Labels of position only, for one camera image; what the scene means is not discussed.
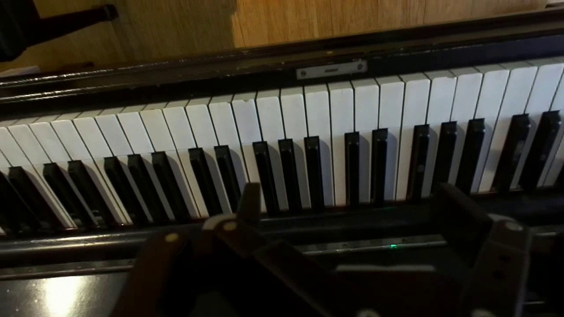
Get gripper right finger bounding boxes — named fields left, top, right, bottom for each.
left=433, top=183, right=534, bottom=317

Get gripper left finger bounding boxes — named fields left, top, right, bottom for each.
left=112, top=183, right=349, bottom=317

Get black upright piano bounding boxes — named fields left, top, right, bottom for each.
left=0, top=7, right=564, bottom=317

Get dark piano stool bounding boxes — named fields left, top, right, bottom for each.
left=0, top=0, right=119, bottom=63

